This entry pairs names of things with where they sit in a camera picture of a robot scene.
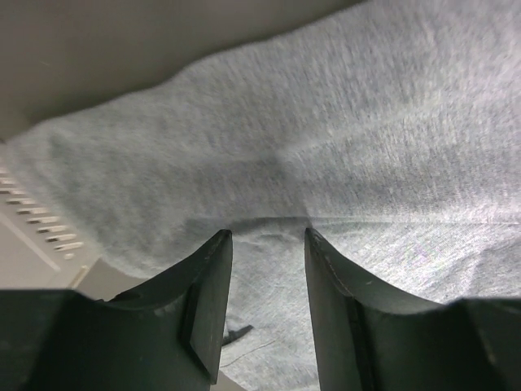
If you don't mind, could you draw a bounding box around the grey t shirt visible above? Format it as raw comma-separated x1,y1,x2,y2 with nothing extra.
6,1,520,390

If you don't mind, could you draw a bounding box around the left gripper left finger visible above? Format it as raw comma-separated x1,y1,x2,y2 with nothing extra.
1,230,233,390

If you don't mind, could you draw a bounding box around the cream perforated file organizer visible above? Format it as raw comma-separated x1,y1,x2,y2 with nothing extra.
0,142,135,302

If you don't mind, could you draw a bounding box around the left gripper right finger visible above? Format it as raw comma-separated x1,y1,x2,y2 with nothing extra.
304,228,520,390

